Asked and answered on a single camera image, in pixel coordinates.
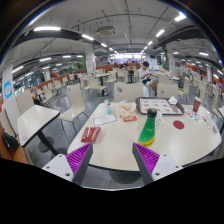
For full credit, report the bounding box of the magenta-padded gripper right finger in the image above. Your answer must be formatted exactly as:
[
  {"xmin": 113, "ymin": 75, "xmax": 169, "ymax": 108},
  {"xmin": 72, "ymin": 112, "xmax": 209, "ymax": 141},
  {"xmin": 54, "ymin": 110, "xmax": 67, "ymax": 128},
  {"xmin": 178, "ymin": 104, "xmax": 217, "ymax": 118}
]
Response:
[{"xmin": 131, "ymin": 142, "xmax": 184, "ymax": 186}]

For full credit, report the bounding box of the colourful sticker sheet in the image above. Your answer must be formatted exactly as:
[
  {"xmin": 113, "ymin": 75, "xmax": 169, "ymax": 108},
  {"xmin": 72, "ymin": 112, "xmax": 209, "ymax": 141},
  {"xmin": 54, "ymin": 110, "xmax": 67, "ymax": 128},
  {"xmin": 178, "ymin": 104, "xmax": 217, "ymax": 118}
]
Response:
[{"xmin": 184, "ymin": 110, "xmax": 204, "ymax": 123}]

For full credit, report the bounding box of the white paper sheet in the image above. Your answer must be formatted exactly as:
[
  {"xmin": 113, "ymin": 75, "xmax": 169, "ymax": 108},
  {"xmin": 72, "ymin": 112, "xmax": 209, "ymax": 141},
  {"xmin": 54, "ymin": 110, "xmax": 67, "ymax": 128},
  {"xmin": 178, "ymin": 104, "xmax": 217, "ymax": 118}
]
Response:
[{"xmin": 91, "ymin": 113, "xmax": 119, "ymax": 128}]

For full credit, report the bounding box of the beige chair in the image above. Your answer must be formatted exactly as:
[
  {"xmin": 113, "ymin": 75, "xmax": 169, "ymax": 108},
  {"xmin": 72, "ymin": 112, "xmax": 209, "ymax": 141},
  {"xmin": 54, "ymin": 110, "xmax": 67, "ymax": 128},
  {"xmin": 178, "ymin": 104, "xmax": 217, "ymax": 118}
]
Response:
[
  {"xmin": 113, "ymin": 81, "xmax": 145, "ymax": 103},
  {"xmin": 156, "ymin": 82, "xmax": 180, "ymax": 100}
]

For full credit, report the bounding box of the red paper cup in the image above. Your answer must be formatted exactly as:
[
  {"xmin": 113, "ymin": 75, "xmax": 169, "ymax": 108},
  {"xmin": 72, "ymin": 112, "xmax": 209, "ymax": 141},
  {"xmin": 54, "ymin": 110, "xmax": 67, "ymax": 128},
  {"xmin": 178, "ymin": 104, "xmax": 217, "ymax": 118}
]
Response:
[{"xmin": 192, "ymin": 96, "xmax": 203, "ymax": 114}]

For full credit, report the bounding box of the white side table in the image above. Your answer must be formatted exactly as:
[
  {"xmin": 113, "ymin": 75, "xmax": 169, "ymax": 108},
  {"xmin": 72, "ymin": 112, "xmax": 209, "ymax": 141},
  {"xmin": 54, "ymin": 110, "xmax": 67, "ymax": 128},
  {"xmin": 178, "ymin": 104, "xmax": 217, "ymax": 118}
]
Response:
[
  {"xmin": 16, "ymin": 104, "xmax": 61, "ymax": 156},
  {"xmin": 217, "ymin": 105, "xmax": 224, "ymax": 133}
]

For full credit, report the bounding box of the green drink bottle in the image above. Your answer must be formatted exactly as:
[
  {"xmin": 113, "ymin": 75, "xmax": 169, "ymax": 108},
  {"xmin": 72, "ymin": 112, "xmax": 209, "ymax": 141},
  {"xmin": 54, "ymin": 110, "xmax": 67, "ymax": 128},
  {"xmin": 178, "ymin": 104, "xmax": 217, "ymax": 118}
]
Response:
[{"xmin": 137, "ymin": 107, "xmax": 158, "ymax": 148}]

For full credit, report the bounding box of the group of beige chairs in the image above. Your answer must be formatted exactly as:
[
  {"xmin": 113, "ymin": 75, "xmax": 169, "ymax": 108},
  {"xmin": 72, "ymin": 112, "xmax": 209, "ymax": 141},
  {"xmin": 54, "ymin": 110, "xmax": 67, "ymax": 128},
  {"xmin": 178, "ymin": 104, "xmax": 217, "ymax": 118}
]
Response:
[{"xmin": 14, "ymin": 66, "xmax": 221, "ymax": 134}]

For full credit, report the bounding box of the ceiling air conditioner unit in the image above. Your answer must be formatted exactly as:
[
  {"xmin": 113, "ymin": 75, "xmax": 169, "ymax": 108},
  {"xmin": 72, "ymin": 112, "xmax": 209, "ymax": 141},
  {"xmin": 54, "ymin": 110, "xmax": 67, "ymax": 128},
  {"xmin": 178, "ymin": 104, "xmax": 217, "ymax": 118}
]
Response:
[{"xmin": 95, "ymin": 25, "xmax": 117, "ymax": 37}]

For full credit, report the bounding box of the white crumpled napkin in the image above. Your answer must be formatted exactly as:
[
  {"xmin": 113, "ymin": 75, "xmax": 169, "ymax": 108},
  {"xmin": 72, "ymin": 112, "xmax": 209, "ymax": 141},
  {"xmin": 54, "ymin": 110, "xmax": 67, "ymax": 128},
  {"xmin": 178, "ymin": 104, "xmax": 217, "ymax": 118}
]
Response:
[{"xmin": 168, "ymin": 95, "xmax": 179, "ymax": 106}]

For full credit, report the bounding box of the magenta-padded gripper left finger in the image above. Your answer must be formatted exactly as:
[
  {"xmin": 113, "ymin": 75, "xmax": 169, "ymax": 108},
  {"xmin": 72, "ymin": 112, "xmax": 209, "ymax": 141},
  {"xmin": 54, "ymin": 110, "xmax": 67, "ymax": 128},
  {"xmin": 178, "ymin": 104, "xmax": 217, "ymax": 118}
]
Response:
[{"xmin": 41, "ymin": 142, "xmax": 94, "ymax": 186}]

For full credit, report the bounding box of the group of ceiling lights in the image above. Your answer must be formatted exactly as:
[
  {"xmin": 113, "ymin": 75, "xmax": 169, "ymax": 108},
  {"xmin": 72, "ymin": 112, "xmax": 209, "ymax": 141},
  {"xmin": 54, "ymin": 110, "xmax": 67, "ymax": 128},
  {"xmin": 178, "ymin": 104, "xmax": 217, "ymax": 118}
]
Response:
[{"xmin": 11, "ymin": 13, "xmax": 224, "ymax": 76}]

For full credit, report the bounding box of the small teal sanitizer bottle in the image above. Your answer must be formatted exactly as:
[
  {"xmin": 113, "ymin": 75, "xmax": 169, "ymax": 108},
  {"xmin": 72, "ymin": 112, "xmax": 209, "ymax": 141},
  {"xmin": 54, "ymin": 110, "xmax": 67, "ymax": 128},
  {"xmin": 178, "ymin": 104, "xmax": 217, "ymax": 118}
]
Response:
[{"xmin": 104, "ymin": 99, "xmax": 113, "ymax": 115}]

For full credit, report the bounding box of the flat round red coaster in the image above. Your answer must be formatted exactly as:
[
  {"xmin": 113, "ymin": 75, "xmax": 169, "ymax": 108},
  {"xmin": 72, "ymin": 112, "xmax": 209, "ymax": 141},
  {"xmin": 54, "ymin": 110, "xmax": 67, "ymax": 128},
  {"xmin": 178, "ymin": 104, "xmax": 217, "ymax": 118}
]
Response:
[{"xmin": 172, "ymin": 119, "xmax": 185, "ymax": 131}]

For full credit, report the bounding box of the person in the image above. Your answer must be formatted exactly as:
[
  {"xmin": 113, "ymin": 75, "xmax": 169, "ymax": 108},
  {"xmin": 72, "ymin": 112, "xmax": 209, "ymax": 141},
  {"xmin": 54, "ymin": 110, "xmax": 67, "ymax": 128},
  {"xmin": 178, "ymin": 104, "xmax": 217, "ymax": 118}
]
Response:
[
  {"xmin": 31, "ymin": 87, "xmax": 41, "ymax": 104},
  {"xmin": 138, "ymin": 60, "xmax": 158, "ymax": 96}
]

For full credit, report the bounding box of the red booklet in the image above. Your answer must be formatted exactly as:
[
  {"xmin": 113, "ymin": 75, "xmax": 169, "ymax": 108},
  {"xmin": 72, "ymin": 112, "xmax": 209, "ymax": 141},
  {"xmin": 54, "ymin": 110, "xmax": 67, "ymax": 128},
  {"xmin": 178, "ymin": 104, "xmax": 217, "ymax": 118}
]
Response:
[{"xmin": 80, "ymin": 126, "xmax": 102, "ymax": 144}]

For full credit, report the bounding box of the dark food tray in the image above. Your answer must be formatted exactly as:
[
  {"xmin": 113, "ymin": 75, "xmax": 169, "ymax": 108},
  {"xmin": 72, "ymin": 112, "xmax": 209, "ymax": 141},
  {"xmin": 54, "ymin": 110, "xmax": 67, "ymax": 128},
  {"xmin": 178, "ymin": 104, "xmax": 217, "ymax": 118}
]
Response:
[{"xmin": 135, "ymin": 96, "xmax": 185, "ymax": 116}]

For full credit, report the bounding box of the black bag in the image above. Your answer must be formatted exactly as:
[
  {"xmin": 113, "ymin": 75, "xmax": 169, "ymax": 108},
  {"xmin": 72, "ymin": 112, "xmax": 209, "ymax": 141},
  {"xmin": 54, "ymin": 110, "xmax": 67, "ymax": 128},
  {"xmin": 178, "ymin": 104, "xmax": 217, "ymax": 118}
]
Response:
[{"xmin": 1, "ymin": 130, "xmax": 20, "ymax": 151}]

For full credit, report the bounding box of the red sauce packet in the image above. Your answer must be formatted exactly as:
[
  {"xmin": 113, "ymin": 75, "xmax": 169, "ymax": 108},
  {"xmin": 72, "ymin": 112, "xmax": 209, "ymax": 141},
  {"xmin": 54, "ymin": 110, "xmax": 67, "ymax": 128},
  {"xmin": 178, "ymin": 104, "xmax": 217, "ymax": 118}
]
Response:
[{"xmin": 123, "ymin": 115, "xmax": 138, "ymax": 123}]

